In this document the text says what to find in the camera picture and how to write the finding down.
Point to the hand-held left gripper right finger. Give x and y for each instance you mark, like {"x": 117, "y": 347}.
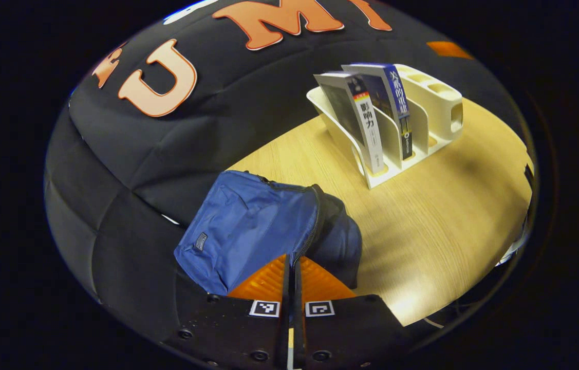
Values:
{"x": 300, "y": 329}

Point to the grey book with white spine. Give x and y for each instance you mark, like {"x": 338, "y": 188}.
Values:
{"x": 366, "y": 123}

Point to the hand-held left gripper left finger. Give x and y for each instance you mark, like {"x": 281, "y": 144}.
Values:
{"x": 283, "y": 329}

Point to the white bookshelf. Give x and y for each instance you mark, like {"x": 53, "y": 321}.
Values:
{"x": 438, "y": 113}

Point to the blue book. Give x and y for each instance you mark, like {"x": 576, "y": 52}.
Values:
{"x": 397, "y": 92}

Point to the blue schoolbag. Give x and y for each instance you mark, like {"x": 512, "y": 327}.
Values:
{"x": 248, "y": 226}

